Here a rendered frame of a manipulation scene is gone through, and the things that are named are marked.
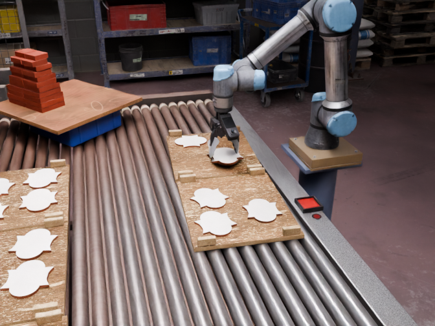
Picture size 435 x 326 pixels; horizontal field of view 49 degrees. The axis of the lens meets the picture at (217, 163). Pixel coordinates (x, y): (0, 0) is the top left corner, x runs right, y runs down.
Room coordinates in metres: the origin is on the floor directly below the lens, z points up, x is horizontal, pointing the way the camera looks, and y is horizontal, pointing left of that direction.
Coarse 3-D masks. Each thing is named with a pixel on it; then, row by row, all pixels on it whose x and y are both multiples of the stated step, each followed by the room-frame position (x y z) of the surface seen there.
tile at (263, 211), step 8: (256, 200) 1.39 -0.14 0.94; (264, 200) 1.39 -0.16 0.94; (248, 208) 1.34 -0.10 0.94; (256, 208) 1.34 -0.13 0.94; (264, 208) 1.34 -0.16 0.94; (272, 208) 1.34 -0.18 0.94; (248, 216) 1.29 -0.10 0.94; (256, 216) 1.29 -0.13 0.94; (264, 216) 1.29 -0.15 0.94; (272, 216) 1.29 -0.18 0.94
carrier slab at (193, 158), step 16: (224, 144) 1.86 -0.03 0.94; (240, 144) 1.86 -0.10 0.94; (176, 160) 1.71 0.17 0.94; (192, 160) 1.71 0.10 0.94; (208, 160) 1.71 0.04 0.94; (240, 160) 1.71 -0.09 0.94; (256, 160) 1.71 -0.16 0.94; (176, 176) 1.58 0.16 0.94; (208, 176) 1.58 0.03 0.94; (224, 176) 1.58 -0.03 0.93
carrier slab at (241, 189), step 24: (192, 192) 1.46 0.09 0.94; (240, 192) 1.46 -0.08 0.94; (264, 192) 1.46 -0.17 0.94; (192, 216) 1.30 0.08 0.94; (240, 216) 1.30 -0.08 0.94; (288, 216) 1.30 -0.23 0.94; (192, 240) 1.17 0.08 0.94; (216, 240) 1.17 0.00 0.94; (240, 240) 1.17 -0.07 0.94; (264, 240) 1.18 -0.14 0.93
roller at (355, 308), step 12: (300, 240) 1.22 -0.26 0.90; (312, 240) 1.20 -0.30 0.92; (312, 252) 1.14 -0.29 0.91; (324, 264) 1.08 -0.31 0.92; (324, 276) 1.05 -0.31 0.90; (336, 276) 1.03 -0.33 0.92; (336, 288) 0.99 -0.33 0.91; (348, 288) 0.98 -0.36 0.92; (348, 300) 0.94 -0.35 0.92; (348, 312) 0.92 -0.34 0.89; (360, 312) 0.89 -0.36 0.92; (360, 324) 0.87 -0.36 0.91; (372, 324) 0.85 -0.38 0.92
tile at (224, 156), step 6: (216, 150) 1.73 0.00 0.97; (222, 150) 1.73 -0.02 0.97; (228, 150) 1.73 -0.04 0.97; (216, 156) 1.68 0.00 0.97; (222, 156) 1.68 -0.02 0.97; (228, 156) 1.68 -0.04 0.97; (234, 156) 1.68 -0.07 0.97; (240, 156) 1.68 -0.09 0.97; (222, 162) 1.63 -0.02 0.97; (228, 162) 1.62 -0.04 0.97; (234, 162) 1.63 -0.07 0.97
